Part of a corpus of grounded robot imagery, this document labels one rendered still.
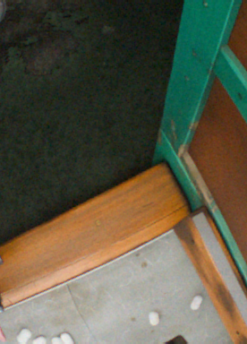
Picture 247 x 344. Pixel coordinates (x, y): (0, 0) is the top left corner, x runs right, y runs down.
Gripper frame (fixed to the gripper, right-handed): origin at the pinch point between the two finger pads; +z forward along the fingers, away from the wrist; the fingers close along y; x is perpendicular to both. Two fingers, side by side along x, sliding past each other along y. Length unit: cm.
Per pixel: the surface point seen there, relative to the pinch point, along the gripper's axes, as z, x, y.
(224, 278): 3.2, -8.4, 41.8
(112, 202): -8.4, 13.8, 32.1
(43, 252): -6.3, 12.0, 16.0
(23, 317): 3.0, 7.3, 4.9
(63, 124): 5, 102, 36
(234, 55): -39, -26, 46
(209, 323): 17.2, -4.4, 37.4
